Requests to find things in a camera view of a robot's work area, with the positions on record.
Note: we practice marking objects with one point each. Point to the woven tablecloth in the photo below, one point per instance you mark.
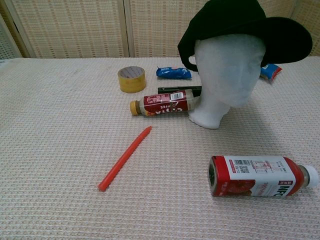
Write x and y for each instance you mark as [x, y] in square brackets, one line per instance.
[75, 150]

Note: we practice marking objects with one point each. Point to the white foam mannequin head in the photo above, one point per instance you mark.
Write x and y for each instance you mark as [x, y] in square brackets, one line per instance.
[225, 75]

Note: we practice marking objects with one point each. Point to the woven folding screen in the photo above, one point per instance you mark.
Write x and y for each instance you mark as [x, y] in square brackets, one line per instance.
[87, 27]

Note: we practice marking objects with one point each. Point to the coffee bottle yellow cap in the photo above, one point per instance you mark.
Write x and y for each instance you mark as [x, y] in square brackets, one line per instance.
[165, 102]

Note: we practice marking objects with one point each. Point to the red taper candle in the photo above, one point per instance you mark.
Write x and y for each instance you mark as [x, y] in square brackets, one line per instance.
[126, 157]

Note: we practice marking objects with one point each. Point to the black bucket hat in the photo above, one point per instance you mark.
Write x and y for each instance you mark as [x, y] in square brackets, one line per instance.
[225, 20]

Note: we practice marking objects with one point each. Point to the black rectangular box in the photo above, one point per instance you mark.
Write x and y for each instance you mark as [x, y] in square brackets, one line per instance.
[180, 89]

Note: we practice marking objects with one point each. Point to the red juice bottle white cap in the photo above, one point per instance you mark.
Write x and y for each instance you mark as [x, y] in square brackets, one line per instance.
[252, 176]

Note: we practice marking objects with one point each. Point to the blue and red snack packet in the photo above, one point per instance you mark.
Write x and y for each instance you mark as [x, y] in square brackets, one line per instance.
[270, 71]

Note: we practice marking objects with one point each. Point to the yellow packing tape roll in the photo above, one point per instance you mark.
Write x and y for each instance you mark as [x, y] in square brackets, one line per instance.
[132, 81]

